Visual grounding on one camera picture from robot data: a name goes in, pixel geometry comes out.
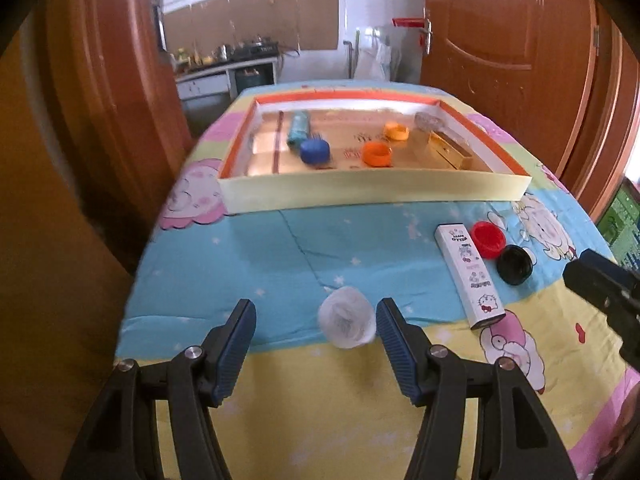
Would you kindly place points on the gold rectangular box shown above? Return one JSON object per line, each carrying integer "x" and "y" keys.
{"x": 450, "y": 150}

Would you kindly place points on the black gas stove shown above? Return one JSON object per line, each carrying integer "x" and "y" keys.
{"x": 256, "y": 47}

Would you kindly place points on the clear plastic cup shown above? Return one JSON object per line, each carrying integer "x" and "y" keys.
{"x": 346, "y": 317}

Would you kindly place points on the green printed carton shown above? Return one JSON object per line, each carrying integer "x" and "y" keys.
{"x": 622, "y": 220}

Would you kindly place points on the white cartoon print rectangular box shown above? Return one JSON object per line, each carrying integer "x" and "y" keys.
{"x": 472, "y": 280}

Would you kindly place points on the kitchen counter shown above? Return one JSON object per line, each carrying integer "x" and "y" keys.
{"x": 225, "y": 77}

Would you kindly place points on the blue bottle cap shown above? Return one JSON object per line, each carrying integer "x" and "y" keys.
{"x": 315, "y": 151}

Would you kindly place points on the white plastic bag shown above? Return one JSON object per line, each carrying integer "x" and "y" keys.
{"x": 374, "y": 62}

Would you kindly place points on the cartoon sheep printed blanket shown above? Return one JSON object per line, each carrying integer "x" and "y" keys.
{"x": 325, "y": 260}

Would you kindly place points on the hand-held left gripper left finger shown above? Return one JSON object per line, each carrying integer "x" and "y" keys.
{"x": 234, "y": 357}

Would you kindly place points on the black bottle cap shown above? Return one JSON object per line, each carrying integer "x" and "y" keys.
{"x": 515, "y": 265}

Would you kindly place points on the dark gas cylinder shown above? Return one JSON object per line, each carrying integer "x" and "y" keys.
{"x": 252, "y": 80}

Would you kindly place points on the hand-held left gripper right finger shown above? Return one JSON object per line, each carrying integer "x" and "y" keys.
{"x": 395, "y": 357}

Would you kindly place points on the red paper strip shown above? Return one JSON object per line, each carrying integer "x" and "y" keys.
{"x": 409, "y": 21}

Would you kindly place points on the plain brown wooden door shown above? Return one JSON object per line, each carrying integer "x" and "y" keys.
{"x": 90, "y": 110}

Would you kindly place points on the door latch plate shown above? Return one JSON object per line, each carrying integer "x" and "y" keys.
{"x": 159, "y": 22}

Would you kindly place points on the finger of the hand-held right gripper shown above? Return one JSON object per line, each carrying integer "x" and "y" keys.
{"x": 627, "y": 335}
{"x": 597, "y": 277}

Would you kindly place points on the red bottle cap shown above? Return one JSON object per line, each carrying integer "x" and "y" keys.
{"x": 487, "y": 240}

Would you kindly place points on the cardboard sheets on wall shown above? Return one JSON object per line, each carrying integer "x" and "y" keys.
{"x": 250, "y": 17}

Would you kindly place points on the light orange bottle cap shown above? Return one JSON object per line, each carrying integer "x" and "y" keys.
{"x": 396, "y": 131}

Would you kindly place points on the shallow cardboard box orange rim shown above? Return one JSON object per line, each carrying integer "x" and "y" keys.
{"x": 370, "y": 187}

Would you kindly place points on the teal tube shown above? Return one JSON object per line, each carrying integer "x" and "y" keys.
{"x": 299, "y": 130}

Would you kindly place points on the dark orange bottle cap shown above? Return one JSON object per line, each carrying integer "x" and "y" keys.
{"x": 376, "y": 154}

